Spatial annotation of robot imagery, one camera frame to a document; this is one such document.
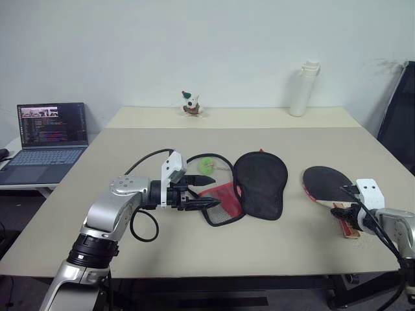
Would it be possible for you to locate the small plush dog toy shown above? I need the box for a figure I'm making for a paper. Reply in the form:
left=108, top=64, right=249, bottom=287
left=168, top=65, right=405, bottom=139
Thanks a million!
left=180, top=90, right=206, bottom=119

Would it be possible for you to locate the black office chair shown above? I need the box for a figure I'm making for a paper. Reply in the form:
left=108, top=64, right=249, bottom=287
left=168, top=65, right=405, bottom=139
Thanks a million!
left=375, top=60, right=415, bottom=178

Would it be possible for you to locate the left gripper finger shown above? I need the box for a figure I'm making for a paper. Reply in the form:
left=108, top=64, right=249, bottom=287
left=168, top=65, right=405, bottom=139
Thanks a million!
left=186, top=197, right=222, bottom=213
left=189, top=175, right=217, bottom=187

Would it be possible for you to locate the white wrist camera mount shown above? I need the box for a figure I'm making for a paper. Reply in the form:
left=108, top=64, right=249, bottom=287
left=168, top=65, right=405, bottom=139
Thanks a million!
left=160, top=150, right=188, bottom=208
left=355, top=178, right=387, bottom=210

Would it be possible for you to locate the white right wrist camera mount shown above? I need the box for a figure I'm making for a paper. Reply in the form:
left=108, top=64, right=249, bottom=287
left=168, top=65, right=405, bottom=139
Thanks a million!
left=355, top=178, right=387, bottom=210

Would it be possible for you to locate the black red paddle case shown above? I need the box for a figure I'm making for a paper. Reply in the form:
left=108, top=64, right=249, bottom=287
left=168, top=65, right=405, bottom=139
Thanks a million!
left=186, top=148, right=289, bottom=228

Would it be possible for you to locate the open blue-grey laptop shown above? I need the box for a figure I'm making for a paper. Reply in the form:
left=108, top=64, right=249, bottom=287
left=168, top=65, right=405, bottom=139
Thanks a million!
left=0, top=102, right=90, bottom=187

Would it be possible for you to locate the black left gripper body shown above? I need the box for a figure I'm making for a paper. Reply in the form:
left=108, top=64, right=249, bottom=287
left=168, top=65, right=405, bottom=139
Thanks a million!
left=167, top=173, right=196, bottom=213

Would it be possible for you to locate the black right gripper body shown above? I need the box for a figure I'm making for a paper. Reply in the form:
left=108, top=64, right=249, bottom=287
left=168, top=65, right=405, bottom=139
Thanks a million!
left=351, top=203, right=372, bottom=233

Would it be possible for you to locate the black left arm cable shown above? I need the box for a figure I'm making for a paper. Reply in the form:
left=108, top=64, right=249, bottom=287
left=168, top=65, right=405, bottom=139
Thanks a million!
left=124, top=148, right=178, bottom=243

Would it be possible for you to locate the green pompom zipper charm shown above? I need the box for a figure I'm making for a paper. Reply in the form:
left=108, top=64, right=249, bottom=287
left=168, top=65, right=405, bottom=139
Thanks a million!
left=198, top=157, right=218, bottom=174

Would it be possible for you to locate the black table frame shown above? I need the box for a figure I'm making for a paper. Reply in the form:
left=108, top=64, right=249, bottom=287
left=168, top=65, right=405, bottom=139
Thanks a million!
left=97, top=273, right=405, bottom=310

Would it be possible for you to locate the white water bottle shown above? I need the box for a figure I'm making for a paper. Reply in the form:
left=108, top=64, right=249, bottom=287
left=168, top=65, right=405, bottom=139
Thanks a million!
left=289, top=58, right=322, bottom=118

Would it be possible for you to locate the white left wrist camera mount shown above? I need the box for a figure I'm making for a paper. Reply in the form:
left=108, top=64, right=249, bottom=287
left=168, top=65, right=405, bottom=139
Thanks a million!
left=160, top=150, right=188, bottom=208

